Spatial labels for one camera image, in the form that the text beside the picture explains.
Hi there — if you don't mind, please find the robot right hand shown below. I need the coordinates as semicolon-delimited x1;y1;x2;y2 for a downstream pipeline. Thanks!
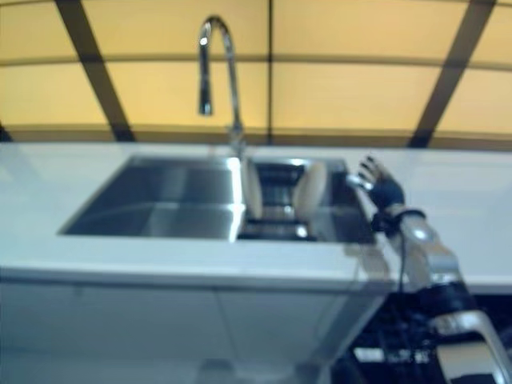
346;154;405;210

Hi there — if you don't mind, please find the beige ceramic plate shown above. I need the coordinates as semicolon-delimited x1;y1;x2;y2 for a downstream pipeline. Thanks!
241;158;264;220
293;162;328;220

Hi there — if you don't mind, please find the open dishwasher rack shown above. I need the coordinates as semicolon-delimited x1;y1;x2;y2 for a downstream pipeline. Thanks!
330;279;512;384

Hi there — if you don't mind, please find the black sink dish rack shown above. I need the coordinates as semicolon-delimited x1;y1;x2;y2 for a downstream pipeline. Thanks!
238;158;361;243

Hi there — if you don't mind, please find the chrome gooseneck faucet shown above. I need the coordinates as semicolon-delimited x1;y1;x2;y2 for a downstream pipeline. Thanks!
197;14;248;158

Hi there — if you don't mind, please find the stainless steel sink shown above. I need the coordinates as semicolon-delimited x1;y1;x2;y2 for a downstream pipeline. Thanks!
58;154;378;246

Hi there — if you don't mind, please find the white glossy base cabinet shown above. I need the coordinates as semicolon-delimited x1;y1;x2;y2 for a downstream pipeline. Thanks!
0;275;385;384

